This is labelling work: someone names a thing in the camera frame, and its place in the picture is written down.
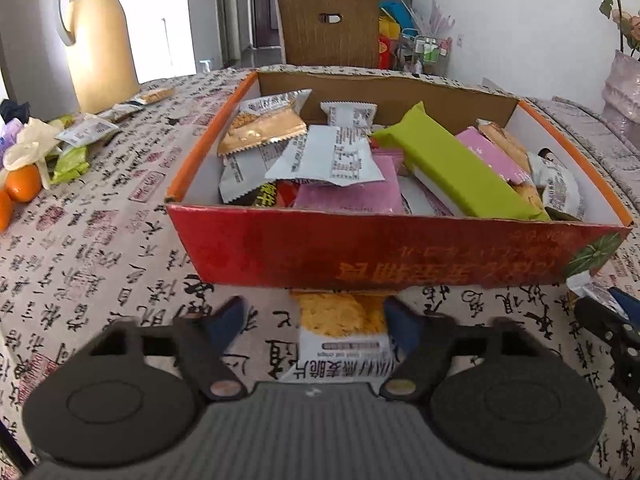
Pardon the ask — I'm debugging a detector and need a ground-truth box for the dark yellow snack packet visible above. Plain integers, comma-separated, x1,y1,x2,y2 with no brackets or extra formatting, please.
251,182,282,209

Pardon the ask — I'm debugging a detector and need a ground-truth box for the orange crisps snack packet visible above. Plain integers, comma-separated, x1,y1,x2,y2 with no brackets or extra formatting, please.
217,89,313,157
279,290,407,387

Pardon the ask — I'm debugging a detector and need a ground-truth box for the red cardboard box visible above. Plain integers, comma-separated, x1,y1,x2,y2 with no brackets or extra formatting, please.
165,70,633,292

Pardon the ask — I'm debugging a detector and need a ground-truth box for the yellow thermos jug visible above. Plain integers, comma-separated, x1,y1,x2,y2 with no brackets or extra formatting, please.
54,0,141,114

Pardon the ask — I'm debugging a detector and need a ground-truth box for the dried lavender bunch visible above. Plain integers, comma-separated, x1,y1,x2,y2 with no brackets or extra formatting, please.
415,0,451,41

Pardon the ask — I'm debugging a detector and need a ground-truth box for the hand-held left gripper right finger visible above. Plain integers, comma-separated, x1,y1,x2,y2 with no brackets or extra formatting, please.
380,297,548,402

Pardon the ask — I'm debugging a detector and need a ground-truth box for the blue plastic dustpan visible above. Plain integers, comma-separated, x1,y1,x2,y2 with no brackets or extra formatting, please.
378,1,416,31

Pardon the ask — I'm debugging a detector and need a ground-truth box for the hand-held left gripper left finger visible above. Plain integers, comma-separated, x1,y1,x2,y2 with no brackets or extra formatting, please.
90,296,247,402

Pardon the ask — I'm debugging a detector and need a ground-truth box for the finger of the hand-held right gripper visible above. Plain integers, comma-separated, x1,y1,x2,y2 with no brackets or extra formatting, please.
575,299,640,411
607,287,640,333

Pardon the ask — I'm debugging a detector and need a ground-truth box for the long green snack packet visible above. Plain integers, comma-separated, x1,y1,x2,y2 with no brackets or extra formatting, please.
371,101,552,222

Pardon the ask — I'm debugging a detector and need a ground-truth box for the pink textured vase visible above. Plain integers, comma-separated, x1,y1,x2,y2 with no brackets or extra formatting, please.
601,50,640,136

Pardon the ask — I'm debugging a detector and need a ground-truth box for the tan snack packet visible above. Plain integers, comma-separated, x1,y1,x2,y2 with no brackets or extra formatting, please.
132,87,176,106

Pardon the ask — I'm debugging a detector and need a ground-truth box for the dark brown door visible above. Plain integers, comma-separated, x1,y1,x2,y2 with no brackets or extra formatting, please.
250,0,311,51

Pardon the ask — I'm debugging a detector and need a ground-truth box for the dark cloth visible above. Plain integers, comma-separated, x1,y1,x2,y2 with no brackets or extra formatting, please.
0,99,31,123

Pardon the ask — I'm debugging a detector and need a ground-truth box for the wire rack with bottles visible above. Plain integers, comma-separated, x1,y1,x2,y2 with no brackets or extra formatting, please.
400,34,449,76

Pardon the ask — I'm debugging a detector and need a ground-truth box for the white brown snack packet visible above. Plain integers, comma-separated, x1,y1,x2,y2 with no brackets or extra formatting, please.
526,146,587,222

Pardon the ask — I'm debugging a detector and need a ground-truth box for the small green snack packet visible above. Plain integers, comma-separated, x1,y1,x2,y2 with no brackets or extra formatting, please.
50,147,91,184

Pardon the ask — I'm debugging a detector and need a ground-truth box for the small white snack packet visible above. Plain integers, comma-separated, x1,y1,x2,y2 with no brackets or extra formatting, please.
102,102,146,122
55,115,121,148

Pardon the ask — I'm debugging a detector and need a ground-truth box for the dried rose bouquet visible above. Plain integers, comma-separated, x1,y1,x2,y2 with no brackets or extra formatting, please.
595,0,640,56

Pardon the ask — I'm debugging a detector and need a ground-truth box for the flat pink snack packet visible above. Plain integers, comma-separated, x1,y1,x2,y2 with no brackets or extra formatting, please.
291,155,407,216

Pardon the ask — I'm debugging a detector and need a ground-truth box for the red orange snack packet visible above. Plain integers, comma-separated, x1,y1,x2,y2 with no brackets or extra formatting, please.
275,181,302,207

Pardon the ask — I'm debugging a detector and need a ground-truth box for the brown wooden chair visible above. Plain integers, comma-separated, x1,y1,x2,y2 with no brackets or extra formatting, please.
274,0,382,68

